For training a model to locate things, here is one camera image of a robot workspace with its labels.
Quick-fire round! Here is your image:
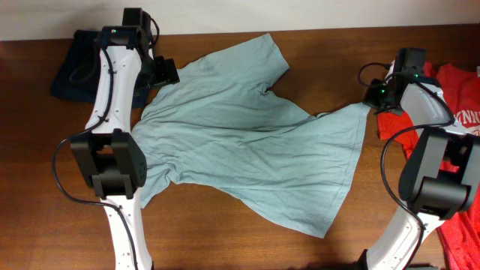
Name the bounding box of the light grey-green t-shirt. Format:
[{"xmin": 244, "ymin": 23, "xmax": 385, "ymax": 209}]
[{"xmin": 132, "ymin": 34, "xmax": 369, "ymax": 238}]

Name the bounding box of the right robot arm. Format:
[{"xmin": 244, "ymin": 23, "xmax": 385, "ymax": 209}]
[{"xmin": 358, "ymin": 47, "xmax": 479, "ymax": 270}]

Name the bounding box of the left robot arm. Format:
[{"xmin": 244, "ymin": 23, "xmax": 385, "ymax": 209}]
[{"xmin": 69, "ymin": 7, "xmax": 180, "ymax": 269}]

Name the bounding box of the folded navy blue garment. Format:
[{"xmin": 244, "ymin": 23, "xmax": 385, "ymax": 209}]
[{"xmin": 50, "ymin": 29, "xmax": 157, "ymax": 110}]

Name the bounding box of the red printed t-shirt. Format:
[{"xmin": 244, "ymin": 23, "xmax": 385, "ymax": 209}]
[{"xmin": 377, "ymin": 62, "xmax": 479, "ymax": 270}]

